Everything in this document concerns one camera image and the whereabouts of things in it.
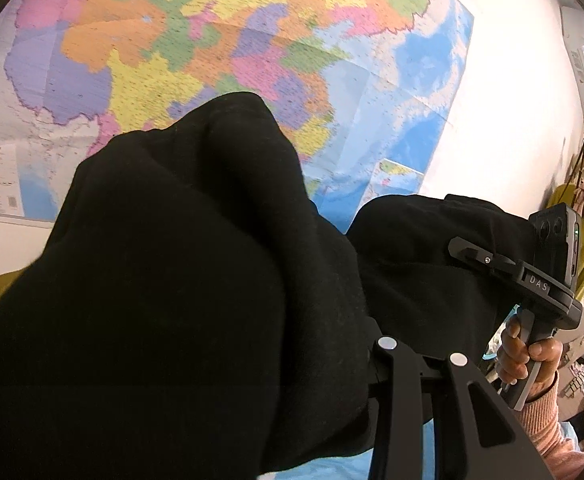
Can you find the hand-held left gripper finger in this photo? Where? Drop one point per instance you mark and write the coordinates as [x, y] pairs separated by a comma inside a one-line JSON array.
[[397, 385]]

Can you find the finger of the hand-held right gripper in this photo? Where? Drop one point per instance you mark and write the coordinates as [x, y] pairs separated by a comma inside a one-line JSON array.
[[477, 255]]

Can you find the blue printed bedsheet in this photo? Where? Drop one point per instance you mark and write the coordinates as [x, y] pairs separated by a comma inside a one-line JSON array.
[[322, 470]]

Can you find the person's right forearm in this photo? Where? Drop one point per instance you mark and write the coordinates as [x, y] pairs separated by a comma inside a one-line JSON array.
[[552, 435]]

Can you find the person's right hand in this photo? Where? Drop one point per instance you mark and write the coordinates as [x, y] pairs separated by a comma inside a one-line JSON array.
[[512, 360]]

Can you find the colourful wall map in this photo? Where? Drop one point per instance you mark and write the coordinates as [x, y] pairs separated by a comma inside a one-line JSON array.
[[221, 35]]

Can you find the black coat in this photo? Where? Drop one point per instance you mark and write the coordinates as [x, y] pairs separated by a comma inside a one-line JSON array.
[[171, 285]]

